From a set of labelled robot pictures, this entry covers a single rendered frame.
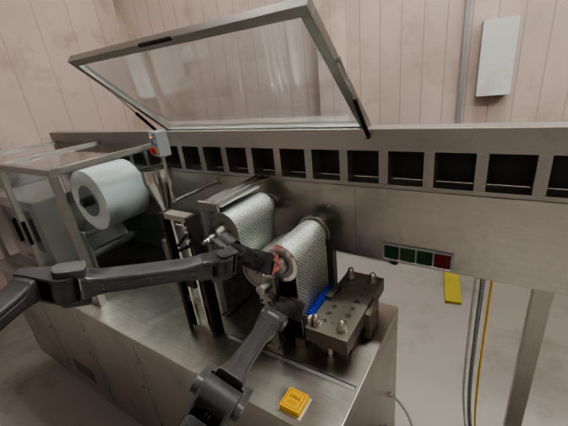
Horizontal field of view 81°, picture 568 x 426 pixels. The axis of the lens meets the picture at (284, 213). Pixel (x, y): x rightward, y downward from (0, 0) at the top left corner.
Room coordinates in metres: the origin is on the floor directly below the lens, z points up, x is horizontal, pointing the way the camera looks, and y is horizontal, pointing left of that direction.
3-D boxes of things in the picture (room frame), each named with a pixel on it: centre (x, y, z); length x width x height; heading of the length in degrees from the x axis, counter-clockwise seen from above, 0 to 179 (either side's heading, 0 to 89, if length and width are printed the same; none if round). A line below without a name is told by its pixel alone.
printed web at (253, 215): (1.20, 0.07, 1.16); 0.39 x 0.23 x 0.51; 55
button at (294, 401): (0.74, 0.04, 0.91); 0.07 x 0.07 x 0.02; 55
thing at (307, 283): (1.09, -0.08, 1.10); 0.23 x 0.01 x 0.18; 145
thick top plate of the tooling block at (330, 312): (1.05, -0.21, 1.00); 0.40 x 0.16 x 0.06; 145
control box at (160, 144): (1.37, 0.47, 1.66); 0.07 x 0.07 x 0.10; 40
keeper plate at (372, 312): (1.01, -0.29, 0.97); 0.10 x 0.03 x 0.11; 145
